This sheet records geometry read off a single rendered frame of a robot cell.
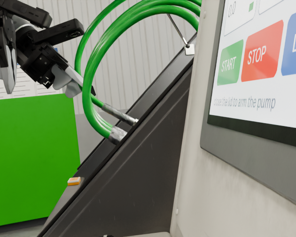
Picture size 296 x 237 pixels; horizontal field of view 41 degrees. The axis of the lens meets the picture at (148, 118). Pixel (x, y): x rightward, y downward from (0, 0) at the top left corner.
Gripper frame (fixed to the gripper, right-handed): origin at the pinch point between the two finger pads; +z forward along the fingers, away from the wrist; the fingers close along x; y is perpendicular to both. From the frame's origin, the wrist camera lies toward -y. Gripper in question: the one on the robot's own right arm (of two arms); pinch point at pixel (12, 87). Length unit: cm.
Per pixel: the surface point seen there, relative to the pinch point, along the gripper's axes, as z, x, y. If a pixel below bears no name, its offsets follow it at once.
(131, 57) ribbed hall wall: -72, -666, -49
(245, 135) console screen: 8, 51, -29
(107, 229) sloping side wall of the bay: 22.4, 22.9, -16.5
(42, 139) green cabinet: 35, -325, 61
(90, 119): 7.2, 12.6, -15.2
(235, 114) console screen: 7, 49, -29
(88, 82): 1.2, 12.6, -15.4
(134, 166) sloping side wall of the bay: 14.0, 22.9, -21.2
